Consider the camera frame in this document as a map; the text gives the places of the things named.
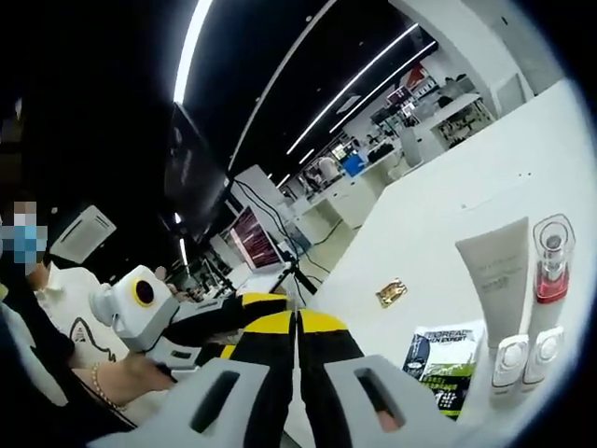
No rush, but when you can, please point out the black tripod laptop stand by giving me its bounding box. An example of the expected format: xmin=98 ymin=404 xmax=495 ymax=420
xmin=274 ymin=259 xmax=319 ymax=296

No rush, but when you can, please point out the blue monitor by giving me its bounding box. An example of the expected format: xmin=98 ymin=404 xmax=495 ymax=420
xmin=342 ymin=152 xmax=368 ymax=178

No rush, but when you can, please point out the small white clear-cap skincare bottle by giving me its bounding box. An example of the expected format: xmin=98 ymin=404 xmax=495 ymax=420
xmin=490 ymin=333 xmax=531 ymax=403

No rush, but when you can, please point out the large hanging black monitor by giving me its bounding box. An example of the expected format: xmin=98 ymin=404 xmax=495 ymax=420
xmin=162 ymin=101 xmax=230 ymax=240

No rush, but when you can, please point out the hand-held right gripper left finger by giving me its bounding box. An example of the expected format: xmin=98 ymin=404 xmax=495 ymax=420
xmin=88 ymin=310 xmax=299 ymax=448

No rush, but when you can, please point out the black cable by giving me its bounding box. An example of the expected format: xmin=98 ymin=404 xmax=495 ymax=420
xmin=231 ymin=179 xmax=330 ymax=276

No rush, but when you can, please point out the person's left hand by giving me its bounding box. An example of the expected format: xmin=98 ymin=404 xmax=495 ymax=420
xmin=104 ymin=357 xmax=181 ymax=407

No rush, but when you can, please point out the white red-collar skincare bottle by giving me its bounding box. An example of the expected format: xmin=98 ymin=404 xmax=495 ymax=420
xmin=531 ymin=213 xmax=577 ymax=330

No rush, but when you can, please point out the pearl bracelet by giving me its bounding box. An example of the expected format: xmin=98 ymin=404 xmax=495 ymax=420
xmin=90 ymin=362 xmax=128 ymax=413

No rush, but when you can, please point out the person in white t-shirt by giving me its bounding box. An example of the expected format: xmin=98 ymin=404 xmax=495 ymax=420
xmin=0 ymin=288 xmax=136 ymax=448

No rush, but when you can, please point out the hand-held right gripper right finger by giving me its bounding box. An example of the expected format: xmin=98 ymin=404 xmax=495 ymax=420
xmin=297 ymin=307 xmax=472 ymax=448

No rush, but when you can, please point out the large white skincare tube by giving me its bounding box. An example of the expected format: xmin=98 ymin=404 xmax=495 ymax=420
xmin=454 ymin=216 xmax=534 ymax=350

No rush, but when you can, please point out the ceiling light strip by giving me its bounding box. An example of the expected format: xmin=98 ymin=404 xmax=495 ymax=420
xmin=173 ymin=0 xmax=215 ymax=104

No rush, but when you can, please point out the white laptop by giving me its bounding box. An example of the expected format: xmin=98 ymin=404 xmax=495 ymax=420
xmin=227 ymin=204 xmax=291 ymax=291

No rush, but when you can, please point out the dark green skincare mask packet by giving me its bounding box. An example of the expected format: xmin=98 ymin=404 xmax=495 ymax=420
xmin=400 ymin=320 xmax=487 ymax=420

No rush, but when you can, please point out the gold foil skincare sachet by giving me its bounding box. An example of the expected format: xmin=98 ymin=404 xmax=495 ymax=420
xmin=374 ymin=276 xmax=411 ymax=310

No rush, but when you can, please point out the ceiling air conditioner unit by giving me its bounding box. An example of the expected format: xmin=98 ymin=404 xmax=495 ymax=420
xmin=49 ymin=203 xmax=118 ymax=265

